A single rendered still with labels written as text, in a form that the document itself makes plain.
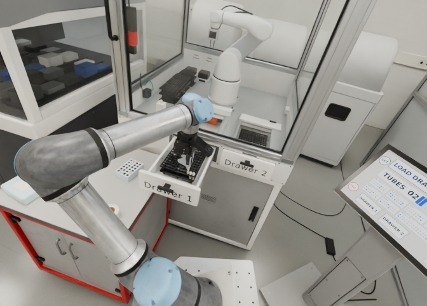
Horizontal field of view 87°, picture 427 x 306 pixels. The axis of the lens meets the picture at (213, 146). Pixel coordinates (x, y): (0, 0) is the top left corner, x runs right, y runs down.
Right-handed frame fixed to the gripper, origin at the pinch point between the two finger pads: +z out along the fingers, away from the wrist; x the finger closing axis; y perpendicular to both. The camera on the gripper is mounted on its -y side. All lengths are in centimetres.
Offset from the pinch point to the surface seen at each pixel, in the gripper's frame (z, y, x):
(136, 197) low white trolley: 18.6, 21.3, 11.9
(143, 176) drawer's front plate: 4.0, 18.1, 10.5
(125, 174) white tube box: 14.9, 32.0, 3.7
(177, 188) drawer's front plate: 4.6, 1.5, 10.8
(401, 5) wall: -74, -173, -326
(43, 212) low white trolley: 18, 53, 33
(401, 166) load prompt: -21, -86, -14
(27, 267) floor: 94, 89, 35
